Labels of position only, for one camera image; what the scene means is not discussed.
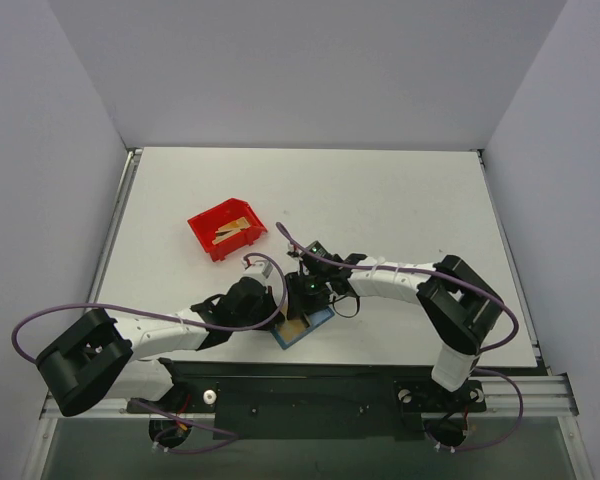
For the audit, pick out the aluminium side rail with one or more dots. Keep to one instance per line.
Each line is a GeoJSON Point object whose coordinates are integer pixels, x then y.
{"type": "Point", "coordinates": [122, 194]}
{"type": "Point", "coordinates": [514, 271]}

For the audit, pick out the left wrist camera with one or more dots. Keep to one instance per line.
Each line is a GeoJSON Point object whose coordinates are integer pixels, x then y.
{"type": "Point", "coordinates": [259, 270]}

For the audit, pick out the gold VIP card small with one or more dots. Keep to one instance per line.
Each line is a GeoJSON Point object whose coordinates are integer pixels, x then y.
{"type": "Point", "coordinates": [292, 329]}

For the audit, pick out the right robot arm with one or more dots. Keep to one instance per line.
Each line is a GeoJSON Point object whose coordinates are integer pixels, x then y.
{"type": "Point", "coordinates": [462, 308]}

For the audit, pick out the aluminium front rail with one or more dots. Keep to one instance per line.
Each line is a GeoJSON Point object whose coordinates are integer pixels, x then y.
{"type": "Point", "coordinates": [543, 396]}

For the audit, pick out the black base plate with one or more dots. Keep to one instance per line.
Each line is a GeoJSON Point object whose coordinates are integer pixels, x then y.
{"type": "Point", "coordinates": [302, 401]}

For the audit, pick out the red plastic bin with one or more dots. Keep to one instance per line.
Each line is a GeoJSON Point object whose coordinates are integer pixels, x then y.
{"type": "Point", "coordinates": [206, 223]}

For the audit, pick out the blue leather card holder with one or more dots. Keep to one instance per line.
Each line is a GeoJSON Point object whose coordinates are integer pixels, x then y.
{"type": "Point", "coordinates": [315, 320]}

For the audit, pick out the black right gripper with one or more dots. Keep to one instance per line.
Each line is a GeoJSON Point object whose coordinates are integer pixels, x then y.
{"type": "Point", "coordinates": [300, 298]}

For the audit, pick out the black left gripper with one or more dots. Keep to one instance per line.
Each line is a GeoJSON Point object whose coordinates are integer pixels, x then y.
{"type": "Point", "coordinates": [275, 311]}

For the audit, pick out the right aluminium side rail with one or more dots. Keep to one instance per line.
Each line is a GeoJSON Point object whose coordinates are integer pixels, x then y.
{"type": "Point", "coordinates": [514, 271]}

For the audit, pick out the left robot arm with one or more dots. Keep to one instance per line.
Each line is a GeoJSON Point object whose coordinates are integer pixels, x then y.
{"type": "Point", "coordinates": [100, 356]}

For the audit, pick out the left aluminium side rail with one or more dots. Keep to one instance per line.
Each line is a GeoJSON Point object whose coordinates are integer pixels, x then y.
{"type": "Point", "coordinates": [122, 194]}

